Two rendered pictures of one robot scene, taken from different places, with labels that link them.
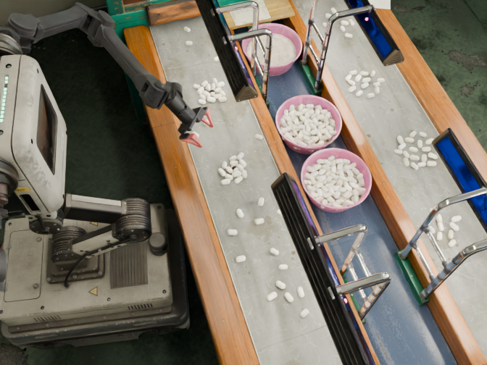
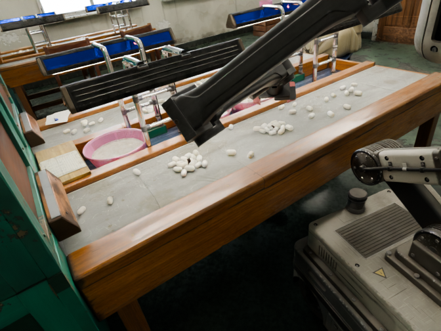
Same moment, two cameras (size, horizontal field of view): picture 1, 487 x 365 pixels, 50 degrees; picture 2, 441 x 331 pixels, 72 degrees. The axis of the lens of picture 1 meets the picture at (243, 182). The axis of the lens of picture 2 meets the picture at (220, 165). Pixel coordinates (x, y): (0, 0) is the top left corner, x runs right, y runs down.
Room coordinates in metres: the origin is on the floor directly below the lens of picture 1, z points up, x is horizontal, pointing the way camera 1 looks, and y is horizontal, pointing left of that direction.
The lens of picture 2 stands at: (1.50, 1.10, 1.33)
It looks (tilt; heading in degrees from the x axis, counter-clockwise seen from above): 33 degrees down; 260
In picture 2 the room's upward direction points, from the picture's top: 8 degrees counter-clockwise
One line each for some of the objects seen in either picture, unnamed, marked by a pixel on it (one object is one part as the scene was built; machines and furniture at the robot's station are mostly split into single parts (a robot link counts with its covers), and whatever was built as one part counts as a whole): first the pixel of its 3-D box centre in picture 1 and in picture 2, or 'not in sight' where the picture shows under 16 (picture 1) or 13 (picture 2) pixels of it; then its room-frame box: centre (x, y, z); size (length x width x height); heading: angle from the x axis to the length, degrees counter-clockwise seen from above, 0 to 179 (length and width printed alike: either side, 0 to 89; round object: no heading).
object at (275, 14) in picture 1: (256, 11); (61, 162); (1.92, -0.03, 0.77); 0.33 x 0.15 x 0.01; 110
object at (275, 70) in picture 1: (271, 51); (119, 152); (1.71, -0.11, 0.72); 0.27 x 0.27 x 0.10
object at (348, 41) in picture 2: not in sight; (325, 40); (-0.70, -2.48, 0.40); 0.74 x 0.56 x 0.38; 20
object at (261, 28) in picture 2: not in sight; (266, 18); (-1.07, -5.39, 0.32); 0.42 x 0.42 x 0.64; 19
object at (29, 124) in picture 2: not in sight; (31, 127); (2.08, -0.34, 0.83); 0.30 x 0.06 x 0.07; 110
